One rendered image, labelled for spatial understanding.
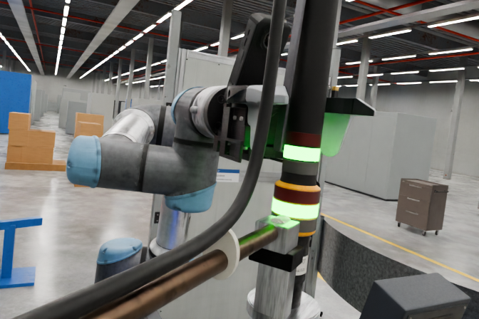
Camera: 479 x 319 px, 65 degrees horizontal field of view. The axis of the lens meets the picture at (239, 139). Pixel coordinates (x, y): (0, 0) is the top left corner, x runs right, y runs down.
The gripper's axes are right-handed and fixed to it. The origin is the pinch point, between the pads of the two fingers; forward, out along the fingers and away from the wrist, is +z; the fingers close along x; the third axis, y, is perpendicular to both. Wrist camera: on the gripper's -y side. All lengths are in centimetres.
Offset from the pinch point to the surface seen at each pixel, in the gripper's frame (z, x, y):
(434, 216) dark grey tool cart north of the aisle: -383, -577, 131
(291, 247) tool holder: 0.7, 2.5, 12.8
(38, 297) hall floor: -307, 18, 167
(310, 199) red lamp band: -0.8, -0.1, 9.1
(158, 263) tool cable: 8.7, 16.1, 9.9
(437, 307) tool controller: -32, -69, 44
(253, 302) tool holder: -3.5, 3.0, 19.6
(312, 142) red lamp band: -1.3, 0.0, 4.0
